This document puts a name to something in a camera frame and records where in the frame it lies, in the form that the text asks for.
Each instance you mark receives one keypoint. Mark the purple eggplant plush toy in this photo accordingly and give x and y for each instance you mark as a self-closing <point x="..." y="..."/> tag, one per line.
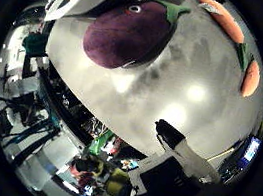
<point x="128" y="35"/>

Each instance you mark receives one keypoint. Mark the orange carrot plush toy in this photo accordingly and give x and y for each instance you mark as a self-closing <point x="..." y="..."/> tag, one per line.
<point x="225" y="20"/>
<point x="251" y="79"/>

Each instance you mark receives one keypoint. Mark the green bag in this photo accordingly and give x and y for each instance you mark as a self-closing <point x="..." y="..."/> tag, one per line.
<point x="100" y="142"/>

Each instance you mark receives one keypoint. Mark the open black laptop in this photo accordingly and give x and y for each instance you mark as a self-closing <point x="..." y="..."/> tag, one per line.
<point x="252" y="149"/>

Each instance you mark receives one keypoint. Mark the teal cloth bundle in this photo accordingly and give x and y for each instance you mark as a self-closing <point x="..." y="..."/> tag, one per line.
<point x="35" y="44"/>

